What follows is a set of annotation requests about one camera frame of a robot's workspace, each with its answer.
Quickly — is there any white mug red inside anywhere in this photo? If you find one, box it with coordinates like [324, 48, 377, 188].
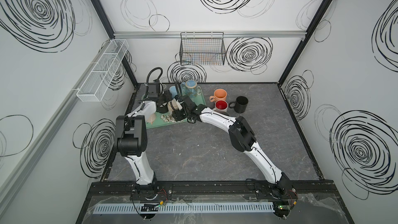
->
[213, 100, 229, 114]

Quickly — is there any peach mug grey base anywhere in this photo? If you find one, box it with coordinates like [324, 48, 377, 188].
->
[209, 89, 228, 102]

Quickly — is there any black mug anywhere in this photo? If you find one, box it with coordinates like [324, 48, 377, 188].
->
[229, 96, 249, 114]

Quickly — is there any beige mug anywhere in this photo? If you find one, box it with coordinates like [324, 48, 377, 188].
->
[167, 99, 182, 115]

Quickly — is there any pale pink mug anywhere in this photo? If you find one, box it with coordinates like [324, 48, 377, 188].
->
[146, 113, 157, 125]

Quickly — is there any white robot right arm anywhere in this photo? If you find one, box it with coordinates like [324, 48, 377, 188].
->
[175, 95, 293, 197]

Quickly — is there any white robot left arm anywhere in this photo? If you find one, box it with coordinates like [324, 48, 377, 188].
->
[114, 82, 166, 187]

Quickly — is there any light blue mug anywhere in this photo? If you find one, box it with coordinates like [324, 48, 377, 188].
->
[169, 86, 178, 98]

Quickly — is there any blue butterfly mug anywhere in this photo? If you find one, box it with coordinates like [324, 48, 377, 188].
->
[181, 80, 198, 99]

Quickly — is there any mint green floral tray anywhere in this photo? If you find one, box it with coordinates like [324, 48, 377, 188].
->
[146, 86, 206, 129]

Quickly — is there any white wire wall shelf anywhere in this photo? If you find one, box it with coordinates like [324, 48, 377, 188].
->
[76, 39, 129, 103]

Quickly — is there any black wire basket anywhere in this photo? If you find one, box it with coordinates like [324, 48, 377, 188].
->
[179, 37, 227, 66]

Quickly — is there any aluminium wall rail back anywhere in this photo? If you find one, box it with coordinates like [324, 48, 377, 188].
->
[114, 31, 307, 39]

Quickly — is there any aluminium wall rail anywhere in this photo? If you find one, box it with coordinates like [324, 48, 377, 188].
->
[114, 31, 307, 39]
[0, 41, 113, 206]

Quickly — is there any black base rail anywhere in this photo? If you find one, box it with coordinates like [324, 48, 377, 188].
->
[85, 179, 340, 202]

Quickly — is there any black corner frame post left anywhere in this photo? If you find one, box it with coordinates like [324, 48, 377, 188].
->
[90, 0, 140, 89]

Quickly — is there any black corner frame post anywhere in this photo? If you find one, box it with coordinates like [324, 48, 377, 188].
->
[278, 0, 333, 87]
[90, 0, 140, 89]

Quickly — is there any white slotted cable duct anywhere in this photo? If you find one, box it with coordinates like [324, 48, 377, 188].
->
[92, 202, 275, 214]

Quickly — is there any aluminium wall rail left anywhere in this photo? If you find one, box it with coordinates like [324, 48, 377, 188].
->
[0, 41, 113, 206]

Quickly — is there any black corner frame post right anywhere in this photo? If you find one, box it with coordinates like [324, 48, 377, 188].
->
[278, 0, 333, 87]

